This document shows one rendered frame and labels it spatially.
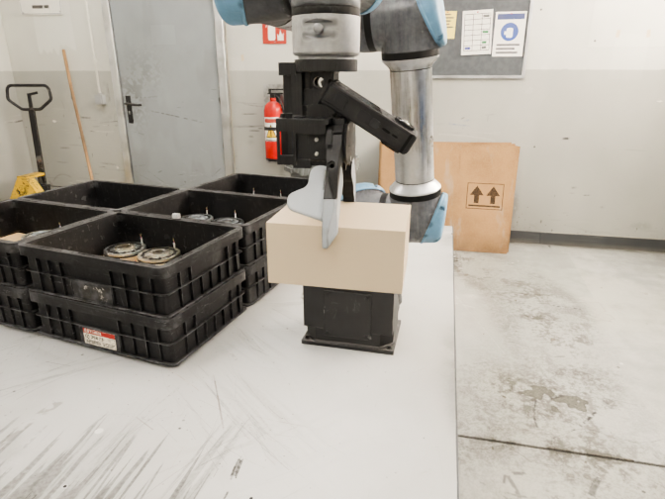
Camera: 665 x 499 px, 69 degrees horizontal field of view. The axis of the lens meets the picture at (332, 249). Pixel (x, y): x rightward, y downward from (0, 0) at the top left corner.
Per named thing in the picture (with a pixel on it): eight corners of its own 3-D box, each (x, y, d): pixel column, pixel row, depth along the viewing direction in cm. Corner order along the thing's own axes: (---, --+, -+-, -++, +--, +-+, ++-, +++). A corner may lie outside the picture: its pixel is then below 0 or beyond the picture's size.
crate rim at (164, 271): (245, 236, 119) (244, 226, 118) (163, 280, 93) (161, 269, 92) (119, 219, 133) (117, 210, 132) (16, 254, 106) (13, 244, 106)
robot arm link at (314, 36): (364, 20, 56) (353, 11, 49) (363, 62, 58) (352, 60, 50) (301, 21, 57) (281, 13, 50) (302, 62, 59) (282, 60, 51)
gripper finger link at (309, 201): (285, 246, 56) (295, 171, 58) (335, 249, 54) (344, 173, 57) (277, 239, 53) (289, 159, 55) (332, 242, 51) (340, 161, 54)
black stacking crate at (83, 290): (246, 272, 122) (244, 229, 118) (168, 325, 96) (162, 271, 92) (124, 252, 136) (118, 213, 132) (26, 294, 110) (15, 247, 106)
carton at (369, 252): (407, 257, 67) (411, 205, 64) (402, 294, 56) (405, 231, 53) (295, 249, 70) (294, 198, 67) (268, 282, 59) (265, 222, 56)
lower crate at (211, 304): (250, 311, 126) (247, 268, 122) (175, 373, 100) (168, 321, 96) (129, 288, 140) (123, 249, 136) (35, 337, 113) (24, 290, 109)
